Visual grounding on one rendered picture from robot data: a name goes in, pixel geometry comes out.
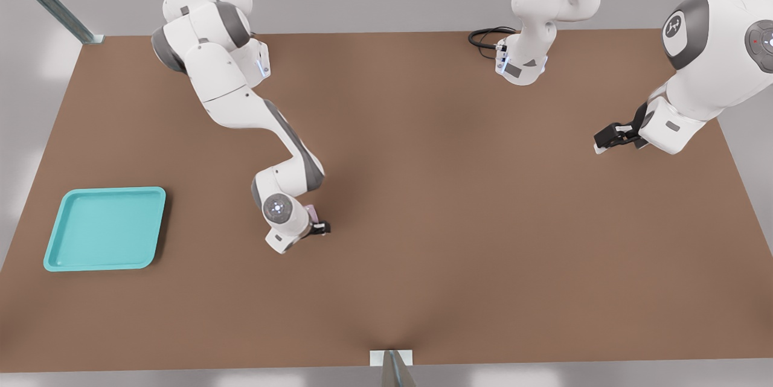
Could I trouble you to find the pale blue-green tray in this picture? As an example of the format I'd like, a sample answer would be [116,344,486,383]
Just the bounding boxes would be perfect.
[43,187,167,272]

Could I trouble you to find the black cable loop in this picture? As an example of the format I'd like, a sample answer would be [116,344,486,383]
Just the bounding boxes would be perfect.
[468,27,518,61]

